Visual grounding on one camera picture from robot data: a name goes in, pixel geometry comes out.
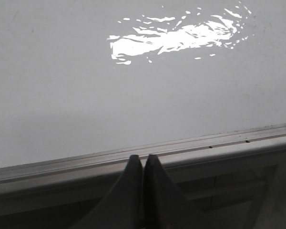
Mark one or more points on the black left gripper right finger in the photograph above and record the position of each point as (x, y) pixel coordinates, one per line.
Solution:
(165, 206)

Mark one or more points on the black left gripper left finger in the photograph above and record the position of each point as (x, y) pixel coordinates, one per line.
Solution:
(120, 209)

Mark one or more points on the white whiteboard with aluminium frame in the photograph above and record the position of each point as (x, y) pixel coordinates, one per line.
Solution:
(82, 81)

